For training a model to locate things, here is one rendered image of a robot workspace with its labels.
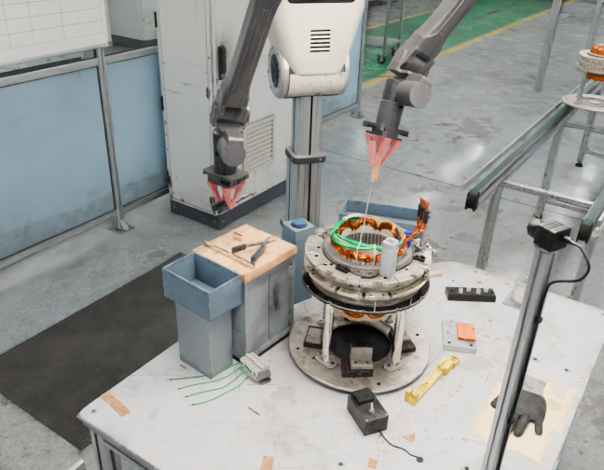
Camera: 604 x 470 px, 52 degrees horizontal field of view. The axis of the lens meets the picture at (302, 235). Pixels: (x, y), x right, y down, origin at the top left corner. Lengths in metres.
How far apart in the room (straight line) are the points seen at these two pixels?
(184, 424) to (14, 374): 1.59
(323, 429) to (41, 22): 2.54
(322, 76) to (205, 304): 0.74
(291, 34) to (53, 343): 1.96
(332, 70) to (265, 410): 0.95
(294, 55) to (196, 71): 1.95
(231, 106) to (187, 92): 2.33
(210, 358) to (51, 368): 1.49
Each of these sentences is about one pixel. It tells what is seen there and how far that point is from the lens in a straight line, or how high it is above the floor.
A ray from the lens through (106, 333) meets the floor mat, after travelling 3.13.
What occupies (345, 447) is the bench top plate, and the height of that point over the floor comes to 0.78.
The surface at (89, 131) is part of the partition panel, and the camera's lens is 3.73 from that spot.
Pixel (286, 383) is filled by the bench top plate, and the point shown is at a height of 0.78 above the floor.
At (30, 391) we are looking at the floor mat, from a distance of 2.91.
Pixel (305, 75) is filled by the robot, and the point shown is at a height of 1.44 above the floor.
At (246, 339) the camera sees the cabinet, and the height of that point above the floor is 0.87.
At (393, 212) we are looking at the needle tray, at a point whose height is 1.05.
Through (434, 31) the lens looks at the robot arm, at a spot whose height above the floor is 1.62.
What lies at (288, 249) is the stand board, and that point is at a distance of 1.61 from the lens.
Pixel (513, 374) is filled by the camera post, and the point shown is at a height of 1.08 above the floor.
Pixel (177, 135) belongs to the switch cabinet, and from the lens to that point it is 3.92.
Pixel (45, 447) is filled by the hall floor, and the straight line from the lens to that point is 2.67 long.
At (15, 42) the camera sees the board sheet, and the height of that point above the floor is 1.23.
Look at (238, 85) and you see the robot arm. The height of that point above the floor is 1.51.
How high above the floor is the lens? 1.87
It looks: 29 degrees down
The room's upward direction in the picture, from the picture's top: 2 degrees clockwise
